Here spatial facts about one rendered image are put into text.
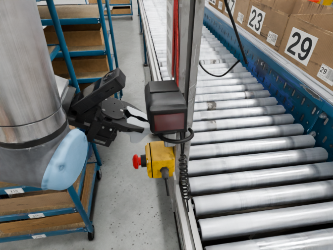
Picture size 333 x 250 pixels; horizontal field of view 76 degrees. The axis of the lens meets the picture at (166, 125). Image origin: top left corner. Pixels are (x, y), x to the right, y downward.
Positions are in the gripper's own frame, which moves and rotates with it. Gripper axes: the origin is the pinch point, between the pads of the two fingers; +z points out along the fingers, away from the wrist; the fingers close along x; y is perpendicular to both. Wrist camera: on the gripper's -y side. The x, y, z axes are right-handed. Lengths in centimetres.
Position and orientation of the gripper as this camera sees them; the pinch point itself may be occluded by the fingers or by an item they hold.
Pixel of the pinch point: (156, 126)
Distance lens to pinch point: 49.3
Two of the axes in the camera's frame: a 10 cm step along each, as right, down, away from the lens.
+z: 8.6, 3.1, 4.1
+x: 1.3, 6.3, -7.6
